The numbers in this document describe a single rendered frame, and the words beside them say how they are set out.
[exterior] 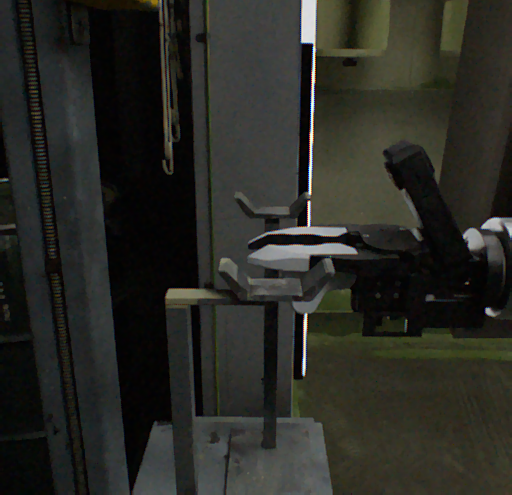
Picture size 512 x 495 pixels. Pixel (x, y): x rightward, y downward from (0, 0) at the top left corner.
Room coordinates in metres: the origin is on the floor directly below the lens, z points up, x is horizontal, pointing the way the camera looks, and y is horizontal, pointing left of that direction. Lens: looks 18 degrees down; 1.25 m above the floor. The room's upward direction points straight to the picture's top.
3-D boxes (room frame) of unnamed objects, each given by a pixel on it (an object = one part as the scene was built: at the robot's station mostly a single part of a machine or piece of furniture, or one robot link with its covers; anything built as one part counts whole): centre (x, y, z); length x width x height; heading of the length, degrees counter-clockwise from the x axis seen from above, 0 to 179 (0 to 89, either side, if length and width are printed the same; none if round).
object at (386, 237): (0.45, -0.15, 1.07); 0.12 x 0.08 x 0.09; 89
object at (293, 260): (0.43, -0.04, 1.07); 0.09 x 0.03 x 0.06; 96
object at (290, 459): (0.45, 0.01, 0.95); 0.26 x 0.15 x 0.32; 179
